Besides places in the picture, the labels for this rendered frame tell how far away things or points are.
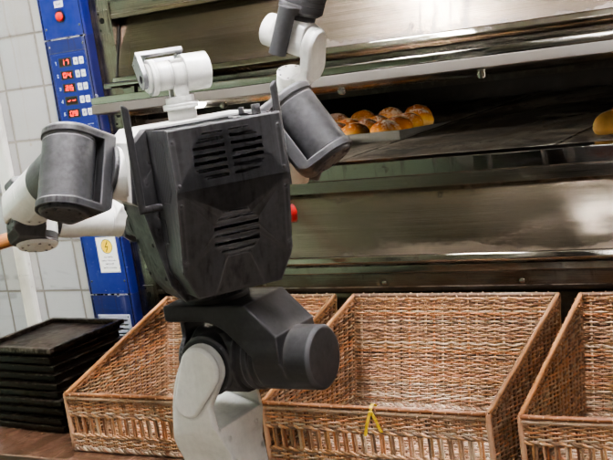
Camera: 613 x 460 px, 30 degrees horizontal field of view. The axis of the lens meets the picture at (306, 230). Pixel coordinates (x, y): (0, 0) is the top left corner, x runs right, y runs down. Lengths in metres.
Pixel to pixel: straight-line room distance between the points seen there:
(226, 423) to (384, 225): 0.94
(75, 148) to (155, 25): 1.28
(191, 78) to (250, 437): 0.66
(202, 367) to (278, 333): 0.16
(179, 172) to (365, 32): 1.07
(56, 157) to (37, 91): 1.52
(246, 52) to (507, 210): 0.78
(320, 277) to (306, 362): 1.07
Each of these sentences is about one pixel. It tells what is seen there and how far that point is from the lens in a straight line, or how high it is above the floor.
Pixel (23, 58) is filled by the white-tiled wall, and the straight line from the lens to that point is 3.46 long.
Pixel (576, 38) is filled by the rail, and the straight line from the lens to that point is 2.45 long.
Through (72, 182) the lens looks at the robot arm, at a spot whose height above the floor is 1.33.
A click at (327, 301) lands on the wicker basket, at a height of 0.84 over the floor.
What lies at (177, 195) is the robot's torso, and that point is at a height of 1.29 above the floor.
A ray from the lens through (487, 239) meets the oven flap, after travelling 2.73.
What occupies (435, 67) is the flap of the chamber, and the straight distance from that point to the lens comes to 2.57.
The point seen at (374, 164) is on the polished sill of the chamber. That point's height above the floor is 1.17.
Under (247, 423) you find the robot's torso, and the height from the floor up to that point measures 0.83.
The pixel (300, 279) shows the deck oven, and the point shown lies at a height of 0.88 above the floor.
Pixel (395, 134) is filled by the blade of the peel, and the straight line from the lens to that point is 3.30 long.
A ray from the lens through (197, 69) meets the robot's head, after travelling 2.01.
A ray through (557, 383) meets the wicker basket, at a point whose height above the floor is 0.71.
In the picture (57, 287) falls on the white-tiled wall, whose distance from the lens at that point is 3.54.
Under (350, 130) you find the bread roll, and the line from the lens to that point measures 3.38.
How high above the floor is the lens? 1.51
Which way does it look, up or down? 9 degrees down
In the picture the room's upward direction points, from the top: 8 degrees counter-clockwise
